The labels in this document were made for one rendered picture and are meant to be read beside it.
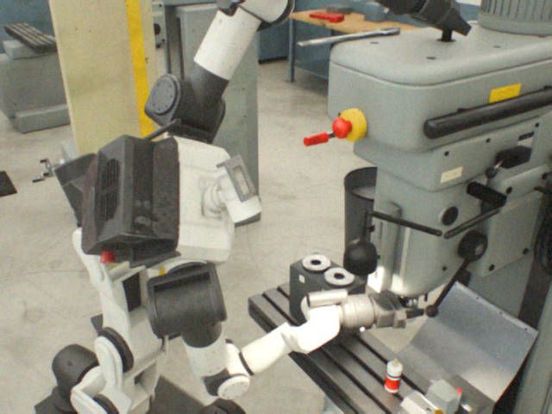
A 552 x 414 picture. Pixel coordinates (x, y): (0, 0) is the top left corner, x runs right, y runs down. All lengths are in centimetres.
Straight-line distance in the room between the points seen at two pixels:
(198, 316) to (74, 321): 240
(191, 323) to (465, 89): 68
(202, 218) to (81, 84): 157
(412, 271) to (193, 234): 49
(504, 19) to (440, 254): 50
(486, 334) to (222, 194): 98
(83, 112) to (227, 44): 153
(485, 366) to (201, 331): 93
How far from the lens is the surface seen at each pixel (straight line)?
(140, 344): 166
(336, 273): 175
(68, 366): 210
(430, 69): 100
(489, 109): 109
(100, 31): 263
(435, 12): 112
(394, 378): 164
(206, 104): 125
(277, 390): 293
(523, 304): 174
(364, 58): 105
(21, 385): 321
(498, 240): 140
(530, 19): 130
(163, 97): 123
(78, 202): 148
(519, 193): 138
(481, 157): 120
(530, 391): 190
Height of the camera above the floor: 213
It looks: 29 degrees down
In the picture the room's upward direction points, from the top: straight up
